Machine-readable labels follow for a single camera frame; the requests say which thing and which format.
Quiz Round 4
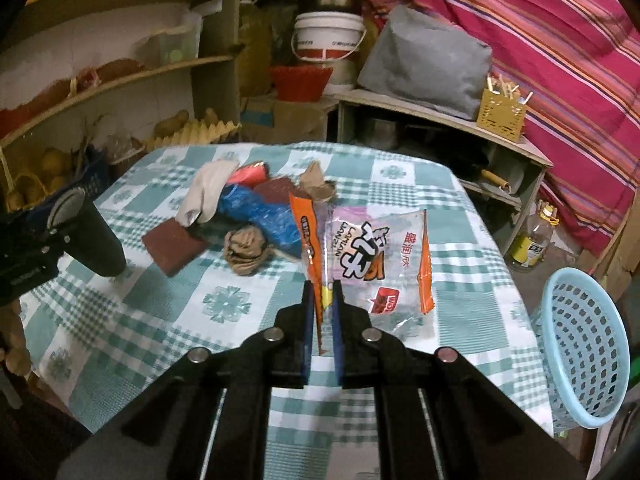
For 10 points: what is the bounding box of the clear orange snack wrapper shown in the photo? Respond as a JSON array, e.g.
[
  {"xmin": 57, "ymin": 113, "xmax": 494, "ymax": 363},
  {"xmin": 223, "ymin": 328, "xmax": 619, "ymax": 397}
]
[{"xmin": 290, "ymin": 195, "xmax": 435, "ymax": 354}]

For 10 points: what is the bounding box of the blue plastic bag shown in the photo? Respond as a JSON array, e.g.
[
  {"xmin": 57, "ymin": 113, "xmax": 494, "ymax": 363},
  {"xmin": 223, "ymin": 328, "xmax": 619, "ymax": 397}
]
[{"xmin": 217, "ymin": 184, "xmax": 302, "ymax": 258}]

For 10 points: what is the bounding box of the person's left hand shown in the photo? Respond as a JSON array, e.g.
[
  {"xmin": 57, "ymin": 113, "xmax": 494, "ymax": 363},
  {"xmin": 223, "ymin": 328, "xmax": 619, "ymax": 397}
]
[{"xmin": 0, "ymin": 299, "xmax": 32, "ymax": 377}]

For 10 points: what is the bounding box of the green checkered tablecloth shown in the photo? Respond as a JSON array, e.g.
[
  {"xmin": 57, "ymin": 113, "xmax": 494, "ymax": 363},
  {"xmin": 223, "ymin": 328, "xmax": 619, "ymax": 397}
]
[{"xmin": 18, "ymin": 141, "xmax": 556, "ymax": 480}]

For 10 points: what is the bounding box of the crumpled brown paper piece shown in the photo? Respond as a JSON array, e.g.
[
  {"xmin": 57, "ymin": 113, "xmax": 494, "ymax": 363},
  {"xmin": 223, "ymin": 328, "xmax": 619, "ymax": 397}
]
[{"xmin": 299, "ymin": 160, "xmax": 336, "ymax": 203}]

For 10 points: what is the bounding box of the dark red sponge pad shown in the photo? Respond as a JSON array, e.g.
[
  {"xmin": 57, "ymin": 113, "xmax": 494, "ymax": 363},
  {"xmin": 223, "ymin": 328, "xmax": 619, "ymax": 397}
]
[{"xmin": 142, "ymin": 219, "xmax": 209, "ymax": 278}]

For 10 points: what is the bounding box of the red snack wrapper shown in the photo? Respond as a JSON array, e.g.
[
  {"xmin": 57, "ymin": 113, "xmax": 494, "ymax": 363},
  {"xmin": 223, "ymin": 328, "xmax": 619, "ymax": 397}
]
[{"xmin": 227, "ymin": 160, "xmax": 270, "ymax": 188}]

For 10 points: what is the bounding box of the white folded cloth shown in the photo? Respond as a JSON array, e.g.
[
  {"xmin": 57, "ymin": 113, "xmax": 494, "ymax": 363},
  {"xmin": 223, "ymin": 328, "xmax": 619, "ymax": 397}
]
[{"xmin": 176, "ymin": 159, "xmax": 240, "ymax": 228}]

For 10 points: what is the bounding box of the yellow egg tray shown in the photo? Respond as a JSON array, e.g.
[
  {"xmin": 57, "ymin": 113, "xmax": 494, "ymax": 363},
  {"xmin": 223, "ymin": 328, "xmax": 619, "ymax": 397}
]
[{"xmin": 144, "ymin": 120, "xmax": 241, "ymax": 153}]

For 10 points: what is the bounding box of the cardboard box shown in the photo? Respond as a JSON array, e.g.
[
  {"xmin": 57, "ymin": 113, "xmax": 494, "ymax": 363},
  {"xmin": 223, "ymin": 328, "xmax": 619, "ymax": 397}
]
[{"xmin": 239, "ymin": 96, "xmax": 338, "ymax": 144}]

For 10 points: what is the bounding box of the yellow label oil bottle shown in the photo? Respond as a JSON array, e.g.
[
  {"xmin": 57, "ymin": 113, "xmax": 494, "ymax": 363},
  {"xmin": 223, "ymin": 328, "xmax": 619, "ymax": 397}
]
[{"xmin": 509, "ymin": 200, "xmax": 559, "ymax": 272}]

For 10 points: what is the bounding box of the grey wooden side shelf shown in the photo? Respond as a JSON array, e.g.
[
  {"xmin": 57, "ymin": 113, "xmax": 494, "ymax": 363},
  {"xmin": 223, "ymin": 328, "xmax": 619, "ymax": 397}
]
[{"xmin": 335, "ymin": 89, "xmax": 552, "ymax": 254}]

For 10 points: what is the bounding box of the red plastic basin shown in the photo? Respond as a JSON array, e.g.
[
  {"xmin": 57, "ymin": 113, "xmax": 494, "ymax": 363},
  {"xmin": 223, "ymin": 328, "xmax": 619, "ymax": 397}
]
[{"xmin": 270, "ymin": 65, "xmax": 333, "ymax": 103}]

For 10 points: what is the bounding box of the light blue plastic basket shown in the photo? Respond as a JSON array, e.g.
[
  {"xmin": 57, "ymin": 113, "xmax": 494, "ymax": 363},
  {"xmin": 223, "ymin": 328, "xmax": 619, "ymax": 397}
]
[{"xmin": 530, "ymin": 268, "xmax": 630, "ymax": 434}]

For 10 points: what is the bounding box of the yellow chopstick holder box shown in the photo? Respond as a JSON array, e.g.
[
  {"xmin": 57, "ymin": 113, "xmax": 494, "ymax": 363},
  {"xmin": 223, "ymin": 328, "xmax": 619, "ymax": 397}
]
[{"xmin": 476, "ymin": 73, "xmax": 533, "ymax": 142}]

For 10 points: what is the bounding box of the grey cushion bag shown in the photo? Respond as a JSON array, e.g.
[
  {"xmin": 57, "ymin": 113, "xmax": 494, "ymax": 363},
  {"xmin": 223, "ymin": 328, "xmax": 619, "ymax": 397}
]
[{"xmin": 358, "ymin": 6, "xmax": 492, "ymax": 120}]

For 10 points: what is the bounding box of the white plastic bucket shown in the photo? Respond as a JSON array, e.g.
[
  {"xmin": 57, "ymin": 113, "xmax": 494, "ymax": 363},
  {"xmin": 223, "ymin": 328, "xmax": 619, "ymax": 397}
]
[{"xmin": 291, "ymin": 11, "xmax": 367, "ymax": 63}]

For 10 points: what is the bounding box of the large amber oil jug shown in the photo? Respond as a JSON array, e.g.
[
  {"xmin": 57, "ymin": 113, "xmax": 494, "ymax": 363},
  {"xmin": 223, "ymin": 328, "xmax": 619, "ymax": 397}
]
[{"xmin": 238, "ymin": 0, "xmax": 272, "ymax": 96}]

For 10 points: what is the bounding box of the red striped blanket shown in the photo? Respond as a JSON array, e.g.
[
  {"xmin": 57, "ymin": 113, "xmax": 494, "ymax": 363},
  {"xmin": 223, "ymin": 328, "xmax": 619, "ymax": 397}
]
[{"xmin": 368, "ymin": 0, "xmax": 639, "ymax": 254}]

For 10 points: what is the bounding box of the wooden wall shelf unit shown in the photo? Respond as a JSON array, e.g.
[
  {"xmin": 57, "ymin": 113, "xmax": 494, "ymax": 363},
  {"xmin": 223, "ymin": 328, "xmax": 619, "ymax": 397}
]
[{"xmin": 1, "ymin": 0, "xmax": 241, "ymax": 198}]

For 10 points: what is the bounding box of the wooden handled tool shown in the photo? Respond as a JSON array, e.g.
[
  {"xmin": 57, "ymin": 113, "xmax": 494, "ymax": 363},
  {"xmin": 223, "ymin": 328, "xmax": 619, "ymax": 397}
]
[{"xmin": 480, "ymin": 169, "xmax": 512, "ymax": 194}]

